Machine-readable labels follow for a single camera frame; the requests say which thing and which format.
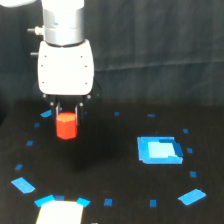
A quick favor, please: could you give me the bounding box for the small blue tape left lower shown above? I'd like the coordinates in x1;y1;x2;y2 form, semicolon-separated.
15;164;23;170

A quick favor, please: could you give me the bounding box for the small blue tape right middle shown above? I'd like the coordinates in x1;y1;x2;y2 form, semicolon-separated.
187;148;193;154

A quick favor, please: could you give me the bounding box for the small blue tape bottom right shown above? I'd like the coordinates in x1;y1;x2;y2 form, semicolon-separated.
150;199;157;207

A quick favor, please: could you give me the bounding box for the large blue tape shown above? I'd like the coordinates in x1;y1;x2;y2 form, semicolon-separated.
178;189;206;206
12;177;35;194

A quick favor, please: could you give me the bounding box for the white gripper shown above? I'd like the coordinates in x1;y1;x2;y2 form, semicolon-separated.
37;39;94;126

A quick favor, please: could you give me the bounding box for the large blue tape right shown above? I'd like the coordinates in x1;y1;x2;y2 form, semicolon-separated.
178;189;206;206

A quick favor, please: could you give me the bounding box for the large blue tape left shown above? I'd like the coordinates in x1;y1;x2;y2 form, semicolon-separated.
12;177;35;194

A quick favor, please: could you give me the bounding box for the small blue tape left middle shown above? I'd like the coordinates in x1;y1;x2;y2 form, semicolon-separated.
26;140;33;146

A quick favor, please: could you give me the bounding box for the long blue tape top-left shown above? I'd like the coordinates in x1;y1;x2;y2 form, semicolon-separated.
40;110;52;118

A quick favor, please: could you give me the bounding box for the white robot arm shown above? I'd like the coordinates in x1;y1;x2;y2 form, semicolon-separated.
0;0;94;121

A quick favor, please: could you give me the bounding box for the small blue tape right lower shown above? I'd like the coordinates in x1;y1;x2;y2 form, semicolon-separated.
190;171;197;178

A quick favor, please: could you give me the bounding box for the blue tape square target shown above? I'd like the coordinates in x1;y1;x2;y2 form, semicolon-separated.
137;136;183;165

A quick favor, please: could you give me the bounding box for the red cylinder block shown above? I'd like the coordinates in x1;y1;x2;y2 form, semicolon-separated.
56;112;78;140

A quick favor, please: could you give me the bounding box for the black backdrop curtain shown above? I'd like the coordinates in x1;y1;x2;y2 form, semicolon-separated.
0;0;224;108

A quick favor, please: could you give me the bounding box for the blue tape by paper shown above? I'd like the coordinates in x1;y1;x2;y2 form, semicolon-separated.
34;195;55;207
77;198;90;207

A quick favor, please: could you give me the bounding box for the small blue tape bottom centre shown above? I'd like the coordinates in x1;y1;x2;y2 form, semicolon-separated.
104;199;113;206

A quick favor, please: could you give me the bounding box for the white paper sheet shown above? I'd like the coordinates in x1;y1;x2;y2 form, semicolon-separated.
36;201;83;224

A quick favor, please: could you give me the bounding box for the blue tape by paper left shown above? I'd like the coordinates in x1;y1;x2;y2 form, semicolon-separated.
34;195;55;207

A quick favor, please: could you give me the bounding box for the blue tape by paper right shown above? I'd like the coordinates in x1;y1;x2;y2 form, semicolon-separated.
77;198;90;207

